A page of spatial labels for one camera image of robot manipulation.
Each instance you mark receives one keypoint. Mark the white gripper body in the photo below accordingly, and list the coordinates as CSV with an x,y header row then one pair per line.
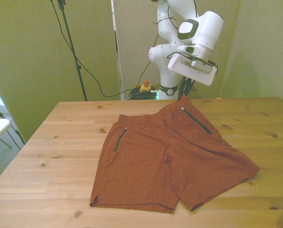
x,y
198,74

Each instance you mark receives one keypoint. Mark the rust orange shorts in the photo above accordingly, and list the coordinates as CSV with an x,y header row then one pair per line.
x,y
151,166

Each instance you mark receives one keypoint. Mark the yellow emergency stop button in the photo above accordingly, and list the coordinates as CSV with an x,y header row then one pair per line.
x,y
145,88

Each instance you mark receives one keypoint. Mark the white vertical wall trim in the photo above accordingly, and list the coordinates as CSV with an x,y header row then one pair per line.
x,y
117,69

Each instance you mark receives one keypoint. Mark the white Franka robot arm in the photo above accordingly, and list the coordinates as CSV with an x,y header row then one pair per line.
x,y
166,54

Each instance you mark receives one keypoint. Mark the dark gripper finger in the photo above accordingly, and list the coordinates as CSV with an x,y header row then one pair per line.
x,y
182,86
190,85

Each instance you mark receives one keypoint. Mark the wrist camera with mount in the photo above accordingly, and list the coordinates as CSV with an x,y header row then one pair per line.
x,y
190,49

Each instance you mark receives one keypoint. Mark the black tripod stand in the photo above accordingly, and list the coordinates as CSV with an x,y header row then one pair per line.
x,y
71,45

